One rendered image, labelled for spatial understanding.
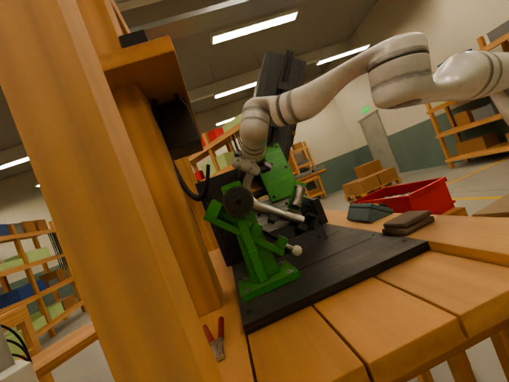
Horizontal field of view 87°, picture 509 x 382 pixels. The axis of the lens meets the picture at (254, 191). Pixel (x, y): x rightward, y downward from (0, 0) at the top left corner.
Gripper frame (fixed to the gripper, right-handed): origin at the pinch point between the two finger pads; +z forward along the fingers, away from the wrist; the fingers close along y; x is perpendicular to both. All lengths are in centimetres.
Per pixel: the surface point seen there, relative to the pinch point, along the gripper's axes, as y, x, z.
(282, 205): -14.6, 6.9, 4.4
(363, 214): -40.4, 0.7, -2.1
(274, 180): -8.5, -0.2, 2.8
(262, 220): -10.4, 14.9, 4.3
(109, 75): 34, 6, -37
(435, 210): -67, -15, 6
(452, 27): -198, -576, 327
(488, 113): -300, -400, 326
